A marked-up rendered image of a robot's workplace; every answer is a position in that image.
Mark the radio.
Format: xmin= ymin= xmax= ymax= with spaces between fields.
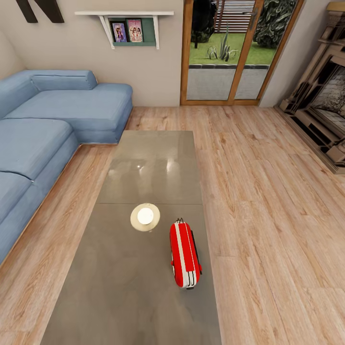
xmin=170 ymin=218 xmax=202 ymax=290

